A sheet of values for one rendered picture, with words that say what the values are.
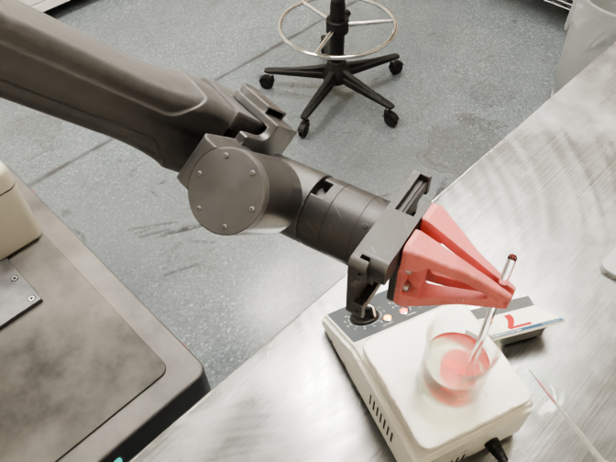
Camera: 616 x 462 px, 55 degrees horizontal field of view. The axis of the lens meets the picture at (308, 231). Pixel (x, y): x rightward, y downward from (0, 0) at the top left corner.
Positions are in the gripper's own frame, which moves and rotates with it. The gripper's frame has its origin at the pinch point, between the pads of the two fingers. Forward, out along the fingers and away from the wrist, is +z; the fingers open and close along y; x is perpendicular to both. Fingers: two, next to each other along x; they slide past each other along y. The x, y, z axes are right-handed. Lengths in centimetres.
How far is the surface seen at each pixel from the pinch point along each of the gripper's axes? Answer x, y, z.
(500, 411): 17.5, 1.2, 3.7
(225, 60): 101, 125, -137
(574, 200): 26.3, 39.9, 1.7
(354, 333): 20.4, 2.8, -12.1
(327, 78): 89, 122, -88
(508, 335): 22.3, 12.2, 1.6
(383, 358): 17.5, 0.3, -7.6
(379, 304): 22.0, 8.3, -11.9
